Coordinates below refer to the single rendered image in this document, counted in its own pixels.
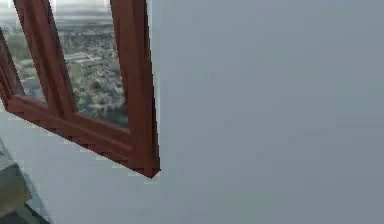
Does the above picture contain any brown wooden framed window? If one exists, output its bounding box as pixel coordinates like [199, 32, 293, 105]
[0, 0, 162, 179]

